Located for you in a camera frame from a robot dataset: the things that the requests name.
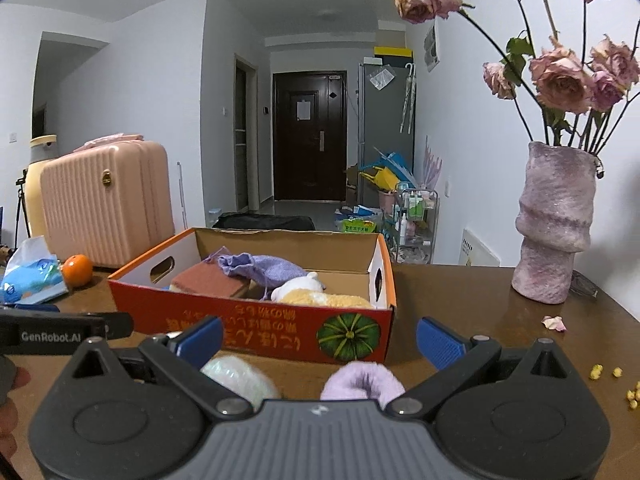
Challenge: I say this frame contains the pile of blue yellow bags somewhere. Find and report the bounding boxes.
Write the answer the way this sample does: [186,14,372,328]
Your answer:
[360,147,418,191]

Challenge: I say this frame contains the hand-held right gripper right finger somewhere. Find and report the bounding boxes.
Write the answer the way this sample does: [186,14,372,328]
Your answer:
[385,316,576,420]

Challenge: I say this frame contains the purple fuzzy sock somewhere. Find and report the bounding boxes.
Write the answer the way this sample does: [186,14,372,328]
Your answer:
[321,361,407,406]

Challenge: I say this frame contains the yellow and black box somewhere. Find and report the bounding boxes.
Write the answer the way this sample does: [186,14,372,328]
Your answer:
[374,45,415,65]

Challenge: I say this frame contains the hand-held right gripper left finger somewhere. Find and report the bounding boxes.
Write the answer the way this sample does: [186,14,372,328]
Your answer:
[70,316,253,420]

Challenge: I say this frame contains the person's left hand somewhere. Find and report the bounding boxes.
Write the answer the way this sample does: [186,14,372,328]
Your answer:
[0,366,31,458]

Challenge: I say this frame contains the blue soft tissue pack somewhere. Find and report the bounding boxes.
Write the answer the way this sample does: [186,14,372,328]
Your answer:
[0,236,70,306]

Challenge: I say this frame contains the dark wooden entrance door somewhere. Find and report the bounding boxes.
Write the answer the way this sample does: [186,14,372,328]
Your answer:
[272,71,347,202]

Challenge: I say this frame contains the dried pink roses bouquet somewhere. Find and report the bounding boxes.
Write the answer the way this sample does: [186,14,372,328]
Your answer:
[395,0,640,153]

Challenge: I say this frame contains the purple decorative sticks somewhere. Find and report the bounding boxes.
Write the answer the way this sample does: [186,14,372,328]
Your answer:
[422,135,443,191]

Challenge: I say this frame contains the black floor bag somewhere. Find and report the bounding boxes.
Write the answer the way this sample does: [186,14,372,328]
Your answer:
[212,212,316,232]

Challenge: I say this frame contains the orange cardboard box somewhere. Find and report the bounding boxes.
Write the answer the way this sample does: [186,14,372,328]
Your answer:
[107,227,398,366]

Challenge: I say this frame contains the clear plastic bag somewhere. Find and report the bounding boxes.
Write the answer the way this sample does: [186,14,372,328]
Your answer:
[369,67,396,92]

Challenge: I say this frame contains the white wall panel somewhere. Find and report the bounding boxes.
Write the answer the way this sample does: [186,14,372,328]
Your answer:
[424,22,441,72]

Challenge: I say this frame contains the orange fruit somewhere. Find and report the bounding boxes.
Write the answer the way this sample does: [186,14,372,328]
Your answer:
[61,254,94,288]

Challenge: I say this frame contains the black eyeglasses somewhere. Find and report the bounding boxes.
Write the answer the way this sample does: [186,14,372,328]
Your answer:
[570,270,598,298]

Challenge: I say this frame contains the white folded umbrella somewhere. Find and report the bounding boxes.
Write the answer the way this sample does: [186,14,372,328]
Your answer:
[400,63,417,134]

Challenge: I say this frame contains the pink textured vase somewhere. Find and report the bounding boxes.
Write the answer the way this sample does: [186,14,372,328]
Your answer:
[511,141,598,305]

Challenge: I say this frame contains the yellow thermos jug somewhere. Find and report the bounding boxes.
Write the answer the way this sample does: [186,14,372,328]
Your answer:
[24,135,58,238]

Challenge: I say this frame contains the black tripod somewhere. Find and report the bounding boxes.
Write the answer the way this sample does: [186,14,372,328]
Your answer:
[14,170,31,248]

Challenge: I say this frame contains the white and yellow plush toy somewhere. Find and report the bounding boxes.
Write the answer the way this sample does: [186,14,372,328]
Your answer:
[270,271,376,310]

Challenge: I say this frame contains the side door frame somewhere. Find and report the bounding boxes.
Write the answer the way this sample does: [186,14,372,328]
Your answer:
[235,55,258,213]

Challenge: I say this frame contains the pink layered sponge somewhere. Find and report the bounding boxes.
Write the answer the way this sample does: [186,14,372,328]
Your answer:
[170,260,251,301]

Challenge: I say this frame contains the pink folded cloth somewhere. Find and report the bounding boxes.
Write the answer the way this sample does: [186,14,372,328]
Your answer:
[72,132,146,153]

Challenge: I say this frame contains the white wall heater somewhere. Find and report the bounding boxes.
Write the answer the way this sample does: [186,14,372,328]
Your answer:
[459,227,501,267]

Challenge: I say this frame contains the green printed bag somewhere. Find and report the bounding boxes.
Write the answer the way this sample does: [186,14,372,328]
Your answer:
[334,205,383,233]

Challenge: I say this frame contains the grey refrigerator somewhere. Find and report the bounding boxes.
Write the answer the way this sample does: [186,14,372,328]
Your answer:
[357,62,416,196]

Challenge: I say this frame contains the white foam cylinder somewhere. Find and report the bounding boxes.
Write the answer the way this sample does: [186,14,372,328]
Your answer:
[200,355,281,411]

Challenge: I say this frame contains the purple drawstring pouch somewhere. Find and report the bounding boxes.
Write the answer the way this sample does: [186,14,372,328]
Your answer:
[202,247,311,288]

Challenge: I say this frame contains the scattered yellow popcorn bits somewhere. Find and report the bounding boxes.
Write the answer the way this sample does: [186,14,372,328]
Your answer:
[590,364,640,411]

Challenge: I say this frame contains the wire trolley with bottles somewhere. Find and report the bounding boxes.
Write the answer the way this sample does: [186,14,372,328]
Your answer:
[393,182,439,263]

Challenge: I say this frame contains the pink ribbed suitcase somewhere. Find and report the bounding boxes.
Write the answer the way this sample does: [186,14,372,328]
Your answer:
[40,140,176,268]

